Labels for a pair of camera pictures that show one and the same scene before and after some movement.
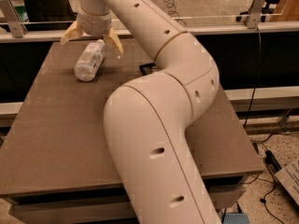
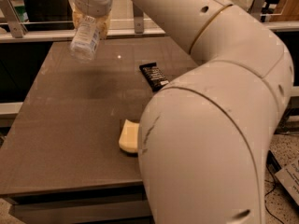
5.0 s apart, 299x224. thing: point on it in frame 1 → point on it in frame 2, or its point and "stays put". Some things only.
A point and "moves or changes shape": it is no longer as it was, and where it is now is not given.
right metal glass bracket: [253, 18] stays put
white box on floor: [289, 178] stays put
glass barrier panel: [197, 8] stays put
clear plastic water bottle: [90, 61] moves or changes shape
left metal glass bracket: [9, 14] stays put
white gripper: [93, 25] → [91, 2]
